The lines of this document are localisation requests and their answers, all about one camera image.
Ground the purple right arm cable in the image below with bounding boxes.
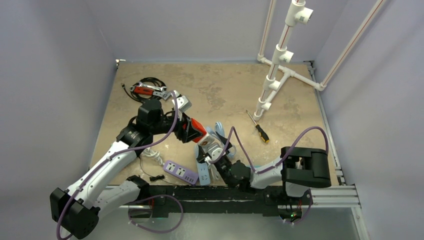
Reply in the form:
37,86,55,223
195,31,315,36
210,125,329,175

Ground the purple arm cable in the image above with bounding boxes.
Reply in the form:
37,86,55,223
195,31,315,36
55,91,181,240
210,125,329,175

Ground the white cord of purple strip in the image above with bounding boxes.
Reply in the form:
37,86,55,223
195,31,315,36
140,147,166,167

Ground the purple power strip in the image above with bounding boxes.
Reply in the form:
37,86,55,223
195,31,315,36
163,160,199,185

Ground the light blue power strip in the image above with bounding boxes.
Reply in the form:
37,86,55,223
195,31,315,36
196,162,211,186

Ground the red handled adjustable wrench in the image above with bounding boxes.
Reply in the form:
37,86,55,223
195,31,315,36
129,82,170,100

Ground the white power cord bundle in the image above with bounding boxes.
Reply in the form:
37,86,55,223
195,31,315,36
208,163,221,181

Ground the white PVC pipe frame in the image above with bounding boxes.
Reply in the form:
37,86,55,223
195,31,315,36
253,0,387,121

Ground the white cube power socket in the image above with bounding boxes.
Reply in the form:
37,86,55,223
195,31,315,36
197,133,222,154

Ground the red cube socket adapter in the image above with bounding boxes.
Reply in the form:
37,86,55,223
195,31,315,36
191,118,207,143

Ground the aluminium frame rail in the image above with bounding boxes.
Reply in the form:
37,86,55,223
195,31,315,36
59,185,369,240

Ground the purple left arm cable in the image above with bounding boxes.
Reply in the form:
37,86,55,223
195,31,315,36
55,91,181,240

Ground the yellow black screwdriver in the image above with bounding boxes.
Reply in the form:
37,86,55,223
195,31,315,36
246,110,270,143

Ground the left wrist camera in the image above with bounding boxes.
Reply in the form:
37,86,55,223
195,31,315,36
172,95,192,113

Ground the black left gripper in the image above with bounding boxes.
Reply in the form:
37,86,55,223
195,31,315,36
150,108,202,142

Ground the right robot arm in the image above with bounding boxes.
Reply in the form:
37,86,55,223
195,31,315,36
213,146,332,204

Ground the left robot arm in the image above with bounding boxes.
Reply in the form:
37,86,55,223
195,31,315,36
49,95,205,240

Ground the small black connector wire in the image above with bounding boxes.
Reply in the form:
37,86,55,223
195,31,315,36
139,159,186,185

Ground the light blue coiled cord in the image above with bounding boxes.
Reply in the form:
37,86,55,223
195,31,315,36
205,121,238,159

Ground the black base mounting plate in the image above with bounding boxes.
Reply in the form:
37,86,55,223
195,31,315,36
128,185,312,218

